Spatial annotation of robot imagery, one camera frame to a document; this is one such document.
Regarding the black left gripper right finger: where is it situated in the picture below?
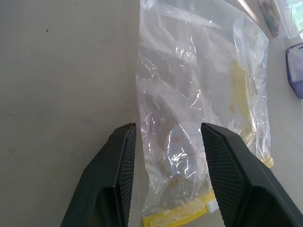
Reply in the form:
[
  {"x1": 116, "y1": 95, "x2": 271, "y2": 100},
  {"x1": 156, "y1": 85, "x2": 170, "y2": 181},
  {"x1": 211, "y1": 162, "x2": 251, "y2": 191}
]
[{"x1": 200, "y1": 122, "x2": 303, "y2": 227}]

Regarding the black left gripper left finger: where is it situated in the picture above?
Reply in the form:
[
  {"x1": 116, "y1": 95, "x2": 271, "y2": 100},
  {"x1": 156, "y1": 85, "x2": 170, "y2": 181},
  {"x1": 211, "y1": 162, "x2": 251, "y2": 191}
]
[{"x1": 60, "y1": 122, "x2": 137, "y2": 227}]

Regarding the clear plastic zip bag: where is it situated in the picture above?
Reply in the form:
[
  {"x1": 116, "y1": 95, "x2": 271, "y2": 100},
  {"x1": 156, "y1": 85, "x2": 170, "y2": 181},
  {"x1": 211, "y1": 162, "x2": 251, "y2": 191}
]
[{"x1": 135, "y1": 0, "x2": 275, "y2": 227}]

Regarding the purple and white tissue box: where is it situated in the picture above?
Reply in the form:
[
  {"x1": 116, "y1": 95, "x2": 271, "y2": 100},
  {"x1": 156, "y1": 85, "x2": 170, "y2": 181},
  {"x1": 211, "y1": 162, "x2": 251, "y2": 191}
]
[{"x1": 285, "y1": 42, "x2": 303, "y2": 99}]

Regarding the clear plastic box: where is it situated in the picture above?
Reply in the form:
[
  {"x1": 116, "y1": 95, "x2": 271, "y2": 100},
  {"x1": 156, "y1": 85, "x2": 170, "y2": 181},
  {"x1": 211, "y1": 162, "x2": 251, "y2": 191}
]
[{"x1": 257, "y1": 0, "x2": 303, "y2": 40}]

